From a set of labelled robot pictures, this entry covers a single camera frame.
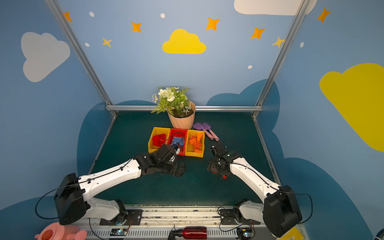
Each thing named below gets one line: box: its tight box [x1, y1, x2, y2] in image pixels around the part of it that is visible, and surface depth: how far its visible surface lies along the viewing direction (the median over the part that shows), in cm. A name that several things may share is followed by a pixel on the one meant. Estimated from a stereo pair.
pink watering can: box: [34, 222, 88, 240], surface depth 62 cm
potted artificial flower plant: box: [150, 87, 196, 130], surface depth 95 cm
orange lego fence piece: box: [193, 140, 202, 150], surface depth 100 cm
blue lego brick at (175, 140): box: [172, 136, 183, 145], surface depth 103 cm
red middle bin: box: [168, 128, 188, 156], surface depth 103 cm
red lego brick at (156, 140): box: [152, 135, 160, 147], surface depth 101 cm
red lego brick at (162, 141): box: [159, 138, 166, 148], surface depth 103 cm
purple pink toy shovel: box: [192, 122, 214, 140], surface depth 113 cm
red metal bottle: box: [176, 226, 208, 240], surface depth 69 cm
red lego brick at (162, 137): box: [158, 133, 166, 141], surface depth 106 cm
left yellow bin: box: [148, 127, 171, 153], surface depth 103 cm
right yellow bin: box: [185, 129, 206, 158], surface depth 100 cm
